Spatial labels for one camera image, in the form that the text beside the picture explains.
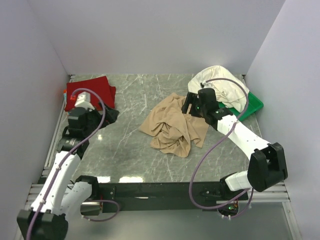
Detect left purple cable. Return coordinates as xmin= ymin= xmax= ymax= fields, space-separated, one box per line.
xmin=24 ymin=87 xmax=123 ymax=240

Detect folded red t shirt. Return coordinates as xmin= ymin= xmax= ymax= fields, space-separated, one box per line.
xmin=64 ymin=75 xmax=117 ymax=113

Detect purple cable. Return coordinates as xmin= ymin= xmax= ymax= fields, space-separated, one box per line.
xmin=24 ymin=87 xmax=123 ymax=240
xmin=188 ymin=77 xmax=254 ymax=220

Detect folded orange t shirt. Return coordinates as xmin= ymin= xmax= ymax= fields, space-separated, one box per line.
xmin=63 ymin=89 xmax=67 ymax=100

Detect white t shirt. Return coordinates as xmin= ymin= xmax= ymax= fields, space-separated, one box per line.
xmin=187 ymin=65 xmax=250 ymax=113

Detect aluminium frame rail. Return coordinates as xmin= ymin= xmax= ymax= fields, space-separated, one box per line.
xmin=17 ymin=175 xmax=290 ymax=240

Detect green plastic tray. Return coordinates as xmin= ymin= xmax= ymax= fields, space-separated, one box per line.
xmin=216 ymin=91 xmax=265 ymax=123

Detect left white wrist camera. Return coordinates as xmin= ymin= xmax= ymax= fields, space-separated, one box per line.
xmin=70 ymin=91 xmax=95 ymax=111

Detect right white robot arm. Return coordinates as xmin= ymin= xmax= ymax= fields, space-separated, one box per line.
xmin=181 ymin=88 xmax=288 ymax=199

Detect black base beam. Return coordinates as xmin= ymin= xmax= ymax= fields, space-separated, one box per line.
xmin=88 ymin=181 xmax=242 ymax=211

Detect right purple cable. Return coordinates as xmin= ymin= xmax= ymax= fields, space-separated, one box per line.
xmin=188 ymin=77 xmax=254 ymax=220

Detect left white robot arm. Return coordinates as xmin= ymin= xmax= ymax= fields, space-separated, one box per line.
xmin=17 ymin=106 xmax=119 ymax=240

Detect beige t shirt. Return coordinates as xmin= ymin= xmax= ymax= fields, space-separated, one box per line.
xmin=139 ymin=93 xmax=209 ymax=158

